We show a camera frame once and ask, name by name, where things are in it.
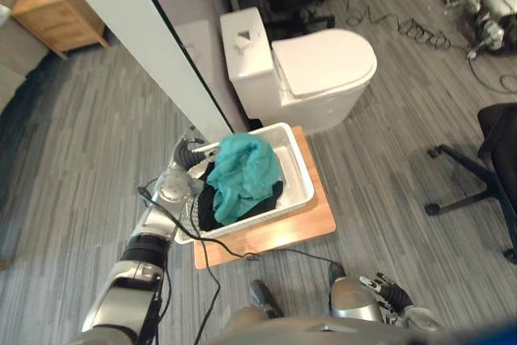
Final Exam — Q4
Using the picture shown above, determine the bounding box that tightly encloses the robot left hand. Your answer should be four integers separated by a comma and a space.
172, 127, 221, 181

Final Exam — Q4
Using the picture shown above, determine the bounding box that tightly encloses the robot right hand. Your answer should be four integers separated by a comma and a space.
359, 272, 415, 316

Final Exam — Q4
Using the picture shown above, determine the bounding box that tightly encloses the teal cloth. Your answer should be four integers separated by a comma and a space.
207, 132, 284, 225

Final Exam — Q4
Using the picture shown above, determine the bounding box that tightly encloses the black cloth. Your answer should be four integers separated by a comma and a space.
196, 178, 284, 232

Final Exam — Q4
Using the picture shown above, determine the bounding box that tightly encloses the white plastic laundry tub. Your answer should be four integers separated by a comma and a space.
173, 121, 316, 246

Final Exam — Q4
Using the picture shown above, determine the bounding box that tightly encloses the robot grey torso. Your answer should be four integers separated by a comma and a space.
68, 315, 517, 345

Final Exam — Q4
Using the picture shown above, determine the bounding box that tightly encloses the light wooden board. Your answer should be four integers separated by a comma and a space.
193, 125, 337, 271

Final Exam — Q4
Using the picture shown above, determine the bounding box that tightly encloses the robot left leg dark foot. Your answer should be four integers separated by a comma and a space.
225, 279, 285, 322

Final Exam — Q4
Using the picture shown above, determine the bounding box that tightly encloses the white partition panel black edge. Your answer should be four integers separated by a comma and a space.
52, 0, 234, 133

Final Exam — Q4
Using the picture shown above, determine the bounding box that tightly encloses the white toilet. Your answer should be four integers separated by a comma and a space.
219, 6, 379, 137

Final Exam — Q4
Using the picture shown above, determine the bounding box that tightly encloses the black office chair wheeled base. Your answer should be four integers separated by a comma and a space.
423, 102, 517, 264

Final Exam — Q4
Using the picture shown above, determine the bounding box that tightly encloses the wooden nightstand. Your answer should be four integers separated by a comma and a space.
11, 0, 111, 61

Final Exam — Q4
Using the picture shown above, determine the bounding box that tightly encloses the silver robot lying on floor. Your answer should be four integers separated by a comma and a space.
461, 0, 517, 56

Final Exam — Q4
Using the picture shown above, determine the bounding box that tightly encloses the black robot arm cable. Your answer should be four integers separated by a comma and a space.
136, 185, 344, 345

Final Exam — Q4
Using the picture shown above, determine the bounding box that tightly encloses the grey upholstered bed frame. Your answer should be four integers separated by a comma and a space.
0, 0, 50, 114

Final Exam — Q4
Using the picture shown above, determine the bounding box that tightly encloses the thin black floor cable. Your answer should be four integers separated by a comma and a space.
467, 48, 517, 94

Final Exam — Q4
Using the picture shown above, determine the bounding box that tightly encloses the coiled black floor cable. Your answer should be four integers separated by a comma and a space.
342, 0, 452, 52

